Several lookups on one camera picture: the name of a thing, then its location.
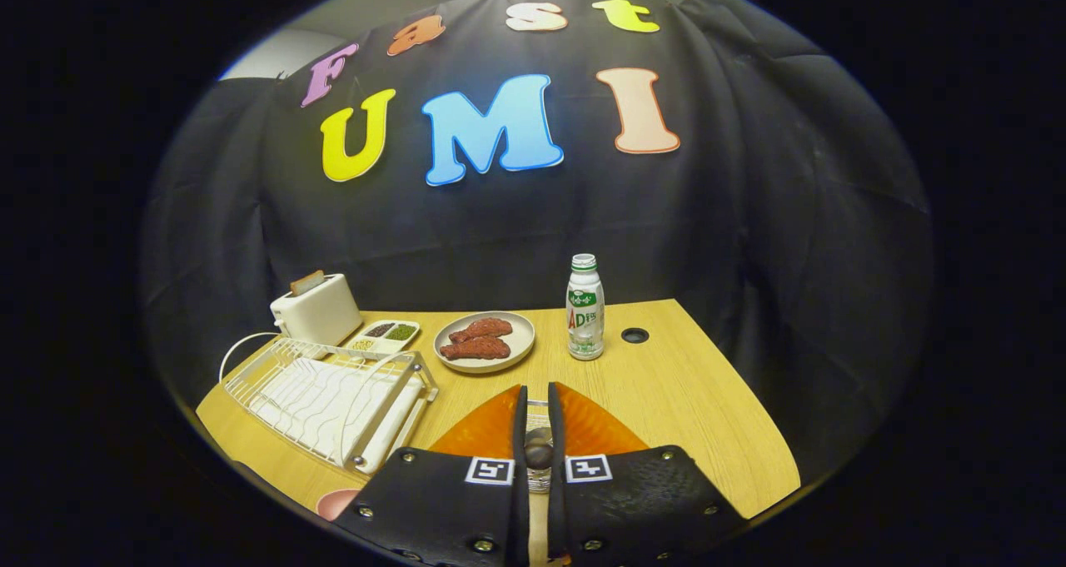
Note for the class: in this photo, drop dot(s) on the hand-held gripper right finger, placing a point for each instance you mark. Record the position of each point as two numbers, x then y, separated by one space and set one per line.
556 509

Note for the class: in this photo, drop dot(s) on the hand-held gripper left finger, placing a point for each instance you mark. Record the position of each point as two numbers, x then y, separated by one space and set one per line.
521 509

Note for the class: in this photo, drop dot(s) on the white toaster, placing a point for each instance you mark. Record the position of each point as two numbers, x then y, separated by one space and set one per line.
321 313

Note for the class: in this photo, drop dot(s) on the white divided seasoning tray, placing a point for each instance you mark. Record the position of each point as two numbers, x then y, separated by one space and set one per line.
375 342

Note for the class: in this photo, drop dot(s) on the white green-label bottle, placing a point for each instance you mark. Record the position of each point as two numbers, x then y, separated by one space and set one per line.
585 317

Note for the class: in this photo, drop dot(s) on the beige plate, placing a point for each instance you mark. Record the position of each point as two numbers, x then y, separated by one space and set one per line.
520 334

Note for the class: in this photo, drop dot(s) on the pink plate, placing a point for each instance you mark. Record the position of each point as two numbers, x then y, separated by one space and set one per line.
337 504

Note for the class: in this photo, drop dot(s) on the toast slice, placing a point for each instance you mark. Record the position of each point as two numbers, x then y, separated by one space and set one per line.
306 282

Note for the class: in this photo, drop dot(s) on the black backdrop cloth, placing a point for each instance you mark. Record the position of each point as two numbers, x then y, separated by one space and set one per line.
749 217

